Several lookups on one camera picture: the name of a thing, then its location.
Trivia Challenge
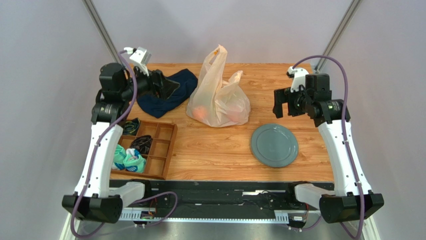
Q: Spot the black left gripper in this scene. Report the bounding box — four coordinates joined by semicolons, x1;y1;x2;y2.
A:
119;63;179;103

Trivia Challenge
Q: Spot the orange fake fruit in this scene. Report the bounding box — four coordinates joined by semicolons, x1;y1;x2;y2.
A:
192;105;211;122

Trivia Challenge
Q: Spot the brown wooden divider tray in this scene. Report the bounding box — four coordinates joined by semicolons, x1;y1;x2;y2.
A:
111;120;178;180

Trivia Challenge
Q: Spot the grey round plate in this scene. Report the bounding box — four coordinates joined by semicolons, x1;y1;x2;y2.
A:
250;123;299;168

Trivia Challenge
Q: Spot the teal white rolled sock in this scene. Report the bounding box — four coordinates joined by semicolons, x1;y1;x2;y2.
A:
123;148;147;173

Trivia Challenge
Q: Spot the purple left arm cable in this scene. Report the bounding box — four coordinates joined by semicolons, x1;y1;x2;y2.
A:
68;49;139;239

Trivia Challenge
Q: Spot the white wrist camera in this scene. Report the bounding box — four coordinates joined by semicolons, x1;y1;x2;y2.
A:
287;66;309;93
123;47;152;77

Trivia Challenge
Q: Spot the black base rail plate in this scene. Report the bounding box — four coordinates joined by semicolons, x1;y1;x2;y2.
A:
119;180;320;224

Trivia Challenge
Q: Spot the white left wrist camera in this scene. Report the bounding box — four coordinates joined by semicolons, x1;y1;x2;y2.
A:
123;47;152;77

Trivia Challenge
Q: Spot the left aluminium frame post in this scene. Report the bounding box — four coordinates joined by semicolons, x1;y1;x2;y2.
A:
82;0;123;64

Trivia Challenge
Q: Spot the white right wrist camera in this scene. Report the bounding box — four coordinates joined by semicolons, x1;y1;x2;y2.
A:
287;66;309;93

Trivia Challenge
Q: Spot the navy blue cloth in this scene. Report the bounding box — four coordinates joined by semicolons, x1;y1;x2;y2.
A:
136;68;199;119

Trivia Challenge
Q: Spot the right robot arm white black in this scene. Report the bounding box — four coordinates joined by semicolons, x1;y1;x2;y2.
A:
273;71;384;224

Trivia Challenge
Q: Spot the right aluminium frame post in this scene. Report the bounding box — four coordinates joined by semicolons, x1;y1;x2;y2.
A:
323;0;363;57

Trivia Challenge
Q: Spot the translucent plastic bag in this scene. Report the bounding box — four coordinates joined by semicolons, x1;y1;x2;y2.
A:
186;44;251;128

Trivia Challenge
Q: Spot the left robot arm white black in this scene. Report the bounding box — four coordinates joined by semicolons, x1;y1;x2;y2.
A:
61;62;180;224

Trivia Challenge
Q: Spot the aluminium frame post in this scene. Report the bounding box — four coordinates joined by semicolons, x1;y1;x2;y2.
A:
323;0;363;57
82;0;123;64

